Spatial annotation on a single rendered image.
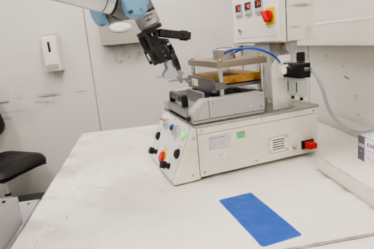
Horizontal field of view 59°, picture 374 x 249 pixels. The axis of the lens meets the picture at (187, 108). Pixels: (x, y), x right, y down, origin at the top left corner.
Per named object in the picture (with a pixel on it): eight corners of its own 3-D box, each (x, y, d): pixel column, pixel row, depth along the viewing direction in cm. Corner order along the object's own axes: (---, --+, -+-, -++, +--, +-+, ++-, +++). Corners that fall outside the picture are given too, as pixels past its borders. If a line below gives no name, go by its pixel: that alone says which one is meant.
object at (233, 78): (233, 78, 132) (232, 54, 130) (264, 83, 111) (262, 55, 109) (193, 84, 126) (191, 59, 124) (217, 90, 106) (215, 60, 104)
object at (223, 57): (244, 75, 137) (242, 44, 134) (291, 82, 108) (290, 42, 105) (190, 83, 129) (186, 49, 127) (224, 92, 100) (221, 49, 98)
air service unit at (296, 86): (287, 95, 111) (286, 51, 108) (317, 101, 98) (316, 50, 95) (274, 97, 110) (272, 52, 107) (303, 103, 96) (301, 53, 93)
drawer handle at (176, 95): (175, 100, 122) (173, 90, 121) (188, 106, 108) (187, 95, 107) (170, 101, 121) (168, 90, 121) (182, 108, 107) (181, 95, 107)
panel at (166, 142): (150, 155, 130) (165, 110, 129) (172, 183, 102) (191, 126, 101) (145, 154, 129) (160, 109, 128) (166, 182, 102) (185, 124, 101)
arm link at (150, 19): (152, 10, 110) (158, 7, 103) (158, 23, 112) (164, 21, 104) (132, 20, 109) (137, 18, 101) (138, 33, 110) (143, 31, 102)
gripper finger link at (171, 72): (169, 89, 113) (157, 64, 110) (184, 80, 114) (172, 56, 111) (172, 89, 110) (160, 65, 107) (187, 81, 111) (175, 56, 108)
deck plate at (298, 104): (263, 94, 146) (263, 91, 146) (319, 106, 113) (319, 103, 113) (163, 109, 132) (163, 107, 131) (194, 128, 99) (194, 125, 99)
